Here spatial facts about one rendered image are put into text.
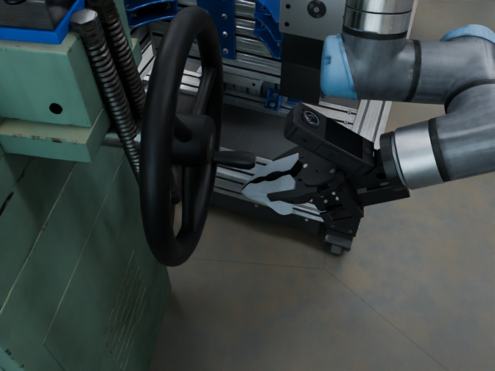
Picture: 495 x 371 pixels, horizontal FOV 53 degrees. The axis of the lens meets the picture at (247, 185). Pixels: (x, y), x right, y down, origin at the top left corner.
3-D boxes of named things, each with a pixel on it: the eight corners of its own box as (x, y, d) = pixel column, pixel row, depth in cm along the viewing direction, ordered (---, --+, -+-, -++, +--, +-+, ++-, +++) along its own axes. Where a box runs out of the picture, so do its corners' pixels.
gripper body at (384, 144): (320, 227, 65) (413, 209, 60) (292, 188, 60) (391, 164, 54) (324, 183, 70) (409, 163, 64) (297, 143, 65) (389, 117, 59)
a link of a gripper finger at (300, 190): (269, 211, 63) (334, 196, 59) (264, 204, 62) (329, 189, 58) (274, 183, 66) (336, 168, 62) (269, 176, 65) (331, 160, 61)
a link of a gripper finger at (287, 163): (258, 210, 71) (317, 196, 67) (237, 185, 67) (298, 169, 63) (261, 193, 73) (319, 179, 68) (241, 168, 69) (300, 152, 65)
